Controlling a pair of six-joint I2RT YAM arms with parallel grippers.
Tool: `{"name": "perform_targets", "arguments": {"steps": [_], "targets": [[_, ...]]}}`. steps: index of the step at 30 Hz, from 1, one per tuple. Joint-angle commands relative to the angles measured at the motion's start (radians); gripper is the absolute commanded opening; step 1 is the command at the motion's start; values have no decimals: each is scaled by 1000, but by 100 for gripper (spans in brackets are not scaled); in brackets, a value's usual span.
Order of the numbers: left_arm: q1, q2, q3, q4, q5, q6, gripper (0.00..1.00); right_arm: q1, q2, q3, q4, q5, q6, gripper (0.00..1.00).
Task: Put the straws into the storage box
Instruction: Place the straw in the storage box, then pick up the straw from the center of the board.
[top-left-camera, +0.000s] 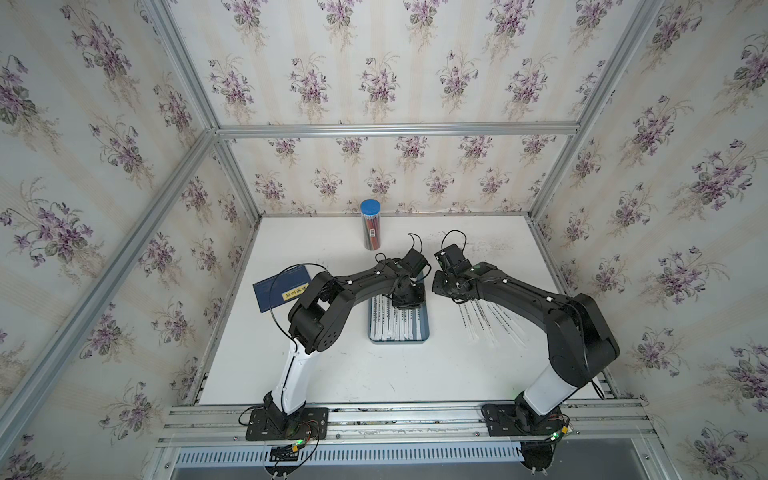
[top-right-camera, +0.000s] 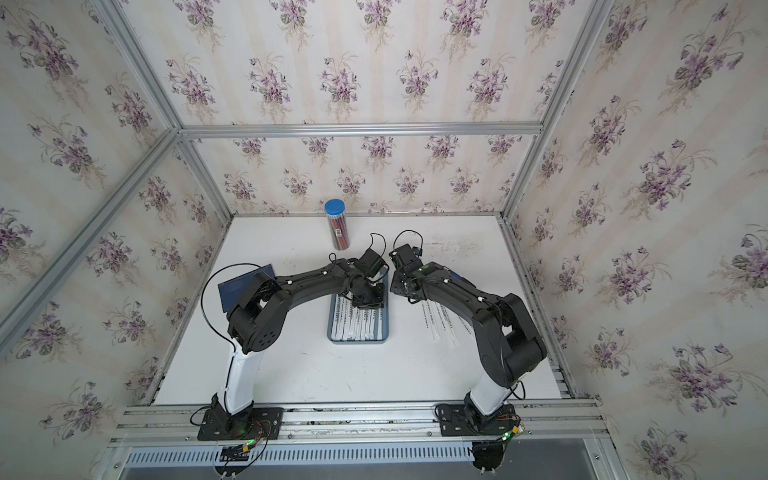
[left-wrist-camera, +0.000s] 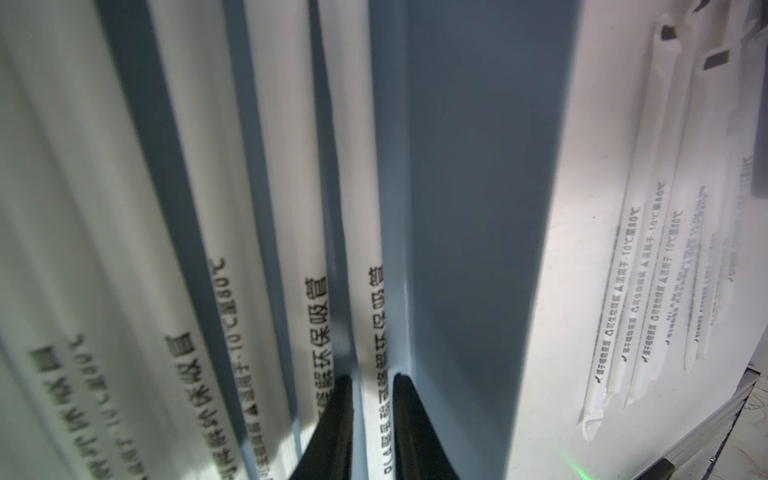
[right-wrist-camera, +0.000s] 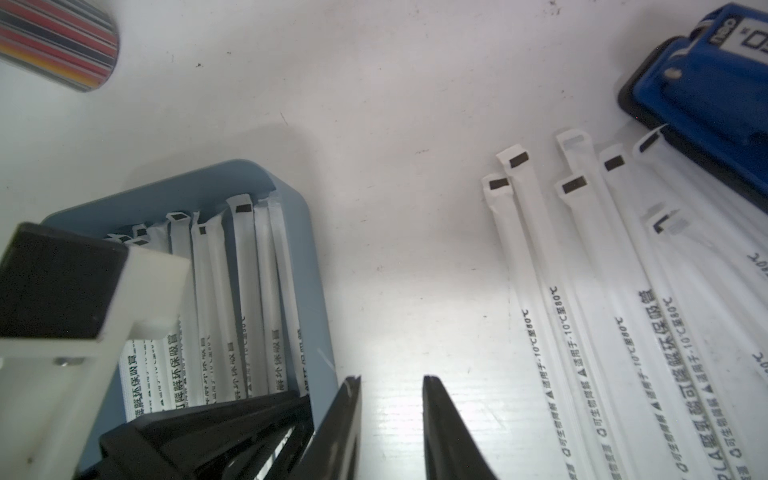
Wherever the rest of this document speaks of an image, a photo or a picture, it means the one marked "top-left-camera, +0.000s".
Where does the blue storage tray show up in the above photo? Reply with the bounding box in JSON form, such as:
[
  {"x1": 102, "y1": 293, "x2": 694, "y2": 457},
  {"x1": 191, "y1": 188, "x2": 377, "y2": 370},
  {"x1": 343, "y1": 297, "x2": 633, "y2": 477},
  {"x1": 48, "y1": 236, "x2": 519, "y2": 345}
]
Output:
[{"x1": 368, "y1": 295, "x2": 430, "y2": 344}]

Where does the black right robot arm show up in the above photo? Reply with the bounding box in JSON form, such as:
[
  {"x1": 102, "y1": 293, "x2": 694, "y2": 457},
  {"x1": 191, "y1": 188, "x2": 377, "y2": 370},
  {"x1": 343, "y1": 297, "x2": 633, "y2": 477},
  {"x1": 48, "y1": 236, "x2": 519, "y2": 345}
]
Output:
[{"x1": 432, "y1": 244, "x2": 620, "y2": 432}]

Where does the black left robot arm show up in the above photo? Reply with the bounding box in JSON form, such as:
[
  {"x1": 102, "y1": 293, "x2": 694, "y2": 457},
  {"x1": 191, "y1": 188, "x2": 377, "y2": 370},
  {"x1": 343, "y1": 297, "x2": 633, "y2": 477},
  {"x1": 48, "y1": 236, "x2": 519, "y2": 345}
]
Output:
[{"x1": 263, "y1": 248, "x2": 431, "y2": 419}]

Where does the pencil tube with blue lid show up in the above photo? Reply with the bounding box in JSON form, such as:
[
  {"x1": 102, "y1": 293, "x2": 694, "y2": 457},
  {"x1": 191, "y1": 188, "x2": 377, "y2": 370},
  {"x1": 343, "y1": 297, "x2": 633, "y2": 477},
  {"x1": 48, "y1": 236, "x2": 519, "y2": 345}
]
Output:
[{"x1": 360, "y1": 199, "x2": 381, "y2": 251}]

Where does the vented metal strip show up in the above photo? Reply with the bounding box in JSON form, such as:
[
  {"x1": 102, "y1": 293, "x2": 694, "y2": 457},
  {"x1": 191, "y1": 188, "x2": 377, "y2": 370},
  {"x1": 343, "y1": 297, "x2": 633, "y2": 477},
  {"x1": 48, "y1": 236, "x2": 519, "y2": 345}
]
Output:
[{"x1": 175, "y1": 441, "x2": 523, "y2": 469}]

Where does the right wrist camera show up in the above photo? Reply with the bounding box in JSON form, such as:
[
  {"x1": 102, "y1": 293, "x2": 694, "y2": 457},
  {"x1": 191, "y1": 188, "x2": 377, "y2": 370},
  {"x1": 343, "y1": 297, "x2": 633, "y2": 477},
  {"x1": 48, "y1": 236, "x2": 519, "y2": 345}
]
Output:
[{"x1": 435, "y1": 244, "x2": 472, "y2": 275}]

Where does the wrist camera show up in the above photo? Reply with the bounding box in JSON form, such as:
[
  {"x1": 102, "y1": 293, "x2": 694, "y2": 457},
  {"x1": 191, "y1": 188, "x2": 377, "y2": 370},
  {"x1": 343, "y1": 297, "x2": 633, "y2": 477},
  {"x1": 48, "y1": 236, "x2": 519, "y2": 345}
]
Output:
[
  {"x1": 435, "y1": 244, "x2": 472, "y2": 275},
  {"x1": 399, "y1": 248, "x2": 429, "y2": 278}
]

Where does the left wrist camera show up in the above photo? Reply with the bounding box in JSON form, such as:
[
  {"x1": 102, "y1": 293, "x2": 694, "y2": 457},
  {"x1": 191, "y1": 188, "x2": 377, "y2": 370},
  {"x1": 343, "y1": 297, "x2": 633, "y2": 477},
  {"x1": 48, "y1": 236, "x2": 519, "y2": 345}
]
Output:
[{"x1": 399, "y1": 248, "x2": 429, "y2": 278}]

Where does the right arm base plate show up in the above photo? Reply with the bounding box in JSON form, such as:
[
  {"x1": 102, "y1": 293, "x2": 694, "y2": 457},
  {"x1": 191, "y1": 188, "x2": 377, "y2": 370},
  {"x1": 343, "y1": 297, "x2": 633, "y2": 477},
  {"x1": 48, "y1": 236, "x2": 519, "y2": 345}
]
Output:
[{"x1": 481, "y1": 402, "x2": 570, "y2": 440}]

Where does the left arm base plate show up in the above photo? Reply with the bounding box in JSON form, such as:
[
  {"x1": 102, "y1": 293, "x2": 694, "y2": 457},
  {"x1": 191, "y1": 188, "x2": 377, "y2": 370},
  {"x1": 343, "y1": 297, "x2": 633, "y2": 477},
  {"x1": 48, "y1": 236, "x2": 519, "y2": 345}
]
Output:
[{"x1": 245, "y1": 407, "x2": 330, "y2": 441}]

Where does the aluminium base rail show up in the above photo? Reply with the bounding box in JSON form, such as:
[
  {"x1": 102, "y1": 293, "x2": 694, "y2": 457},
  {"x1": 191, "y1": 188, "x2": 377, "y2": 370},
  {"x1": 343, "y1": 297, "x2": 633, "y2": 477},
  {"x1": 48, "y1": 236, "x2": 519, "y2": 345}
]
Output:
[{"x1": 143, "y1": 399, "x2": 677, "y2": 479}]

